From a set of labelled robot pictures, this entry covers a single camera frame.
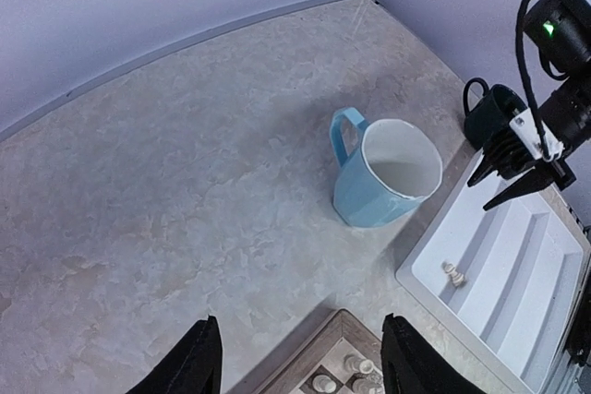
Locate light blue mug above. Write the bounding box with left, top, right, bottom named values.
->
left=329, top=107, right=443, bottom=228

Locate cream chess piece on board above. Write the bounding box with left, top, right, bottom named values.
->
left=312, top=375, right=337, bottom=394
left=352, top=378, right=383, bottom=394

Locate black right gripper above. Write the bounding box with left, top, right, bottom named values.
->
left=467, top=156, right=576, bottom=211

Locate cream pawn on board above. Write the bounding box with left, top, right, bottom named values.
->
left=344, top=354, right=375, bottom=375

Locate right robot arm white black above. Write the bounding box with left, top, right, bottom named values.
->
left=463, top=0, right=590, bottom=210

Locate white plastic divided tray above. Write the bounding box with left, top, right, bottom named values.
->
left=392, top=147, right=590, bottom=393

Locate wooden chessboard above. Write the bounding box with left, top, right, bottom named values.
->
left=226, top=304, right=381, bottom=393

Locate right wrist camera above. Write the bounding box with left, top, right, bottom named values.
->
left=482, top=109, right=564, bottom=180

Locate dark green mug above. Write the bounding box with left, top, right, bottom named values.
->
left=463, top=78, right=526, bottom=150

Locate small cream pawn in tray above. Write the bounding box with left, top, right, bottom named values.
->
left=441, top=262, right=466, bottom=288

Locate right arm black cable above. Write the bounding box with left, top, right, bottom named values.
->
left=513, top=0, right=591, bottom=160

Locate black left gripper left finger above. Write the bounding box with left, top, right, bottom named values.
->
left=127, top=316, right=223, bottom=394

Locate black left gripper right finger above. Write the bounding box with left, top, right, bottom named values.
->
left=380, top=314, right=484, bottom=394

